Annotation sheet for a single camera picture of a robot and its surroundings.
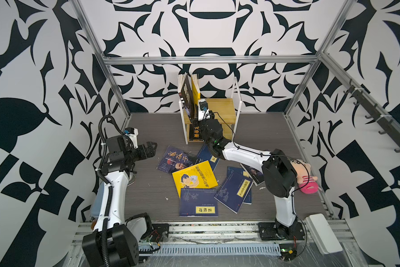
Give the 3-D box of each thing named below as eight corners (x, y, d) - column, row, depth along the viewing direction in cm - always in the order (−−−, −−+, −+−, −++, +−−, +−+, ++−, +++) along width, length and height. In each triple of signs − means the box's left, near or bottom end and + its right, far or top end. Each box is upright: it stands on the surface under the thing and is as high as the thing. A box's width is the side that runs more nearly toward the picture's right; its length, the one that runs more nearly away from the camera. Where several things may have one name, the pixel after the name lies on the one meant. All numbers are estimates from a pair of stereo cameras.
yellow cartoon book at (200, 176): (178, 199, 85) (177, 196, 82) (172, 174, 93) (171, 171, 90) (217, 185, 89) (217, 182, 86) (208, 163, 98) (208, 160, 94)
